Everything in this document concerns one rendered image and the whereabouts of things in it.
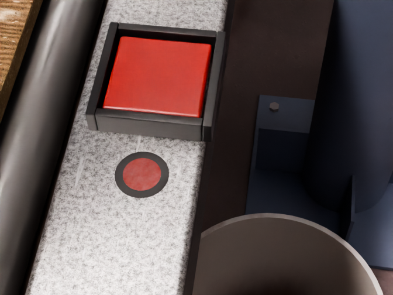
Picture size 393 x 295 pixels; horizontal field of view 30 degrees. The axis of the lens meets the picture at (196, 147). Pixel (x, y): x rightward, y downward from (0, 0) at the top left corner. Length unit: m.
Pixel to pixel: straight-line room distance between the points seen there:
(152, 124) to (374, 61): 0.71
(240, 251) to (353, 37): 0.36
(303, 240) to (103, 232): 0.69
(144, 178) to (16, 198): 0.07
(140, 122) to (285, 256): 0.72
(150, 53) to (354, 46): 0.67
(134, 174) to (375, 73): 0.74
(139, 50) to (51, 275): 0.15
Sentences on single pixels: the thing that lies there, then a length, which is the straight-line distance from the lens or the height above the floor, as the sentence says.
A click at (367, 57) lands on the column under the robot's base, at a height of 0.46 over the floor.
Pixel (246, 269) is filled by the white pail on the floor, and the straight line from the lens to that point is 1.17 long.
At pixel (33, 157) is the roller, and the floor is 0.92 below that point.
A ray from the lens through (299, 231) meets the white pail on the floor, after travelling 1.06.
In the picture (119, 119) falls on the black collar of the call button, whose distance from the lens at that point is 0.44.
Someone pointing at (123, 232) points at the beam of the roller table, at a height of 0.92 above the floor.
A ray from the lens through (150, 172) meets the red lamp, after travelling 0.43.
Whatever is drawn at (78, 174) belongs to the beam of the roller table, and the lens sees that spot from 0.44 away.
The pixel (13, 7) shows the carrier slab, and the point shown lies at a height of 0.94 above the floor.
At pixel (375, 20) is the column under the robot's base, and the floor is 0.54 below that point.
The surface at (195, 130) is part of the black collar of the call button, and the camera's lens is 0.43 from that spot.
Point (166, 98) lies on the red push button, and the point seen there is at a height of 0.93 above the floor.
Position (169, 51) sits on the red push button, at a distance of 0.47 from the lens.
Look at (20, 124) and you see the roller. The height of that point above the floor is 0.92.
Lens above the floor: 1.28
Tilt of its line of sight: 56 degrees down
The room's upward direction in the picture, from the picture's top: 2 degrees counter-clockwise
